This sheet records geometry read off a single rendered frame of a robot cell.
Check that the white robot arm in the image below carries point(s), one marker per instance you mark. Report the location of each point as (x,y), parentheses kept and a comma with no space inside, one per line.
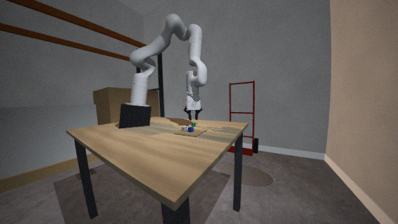
(194,80)

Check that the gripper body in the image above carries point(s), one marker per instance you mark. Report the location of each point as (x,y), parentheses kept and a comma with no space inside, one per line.
(194,103)

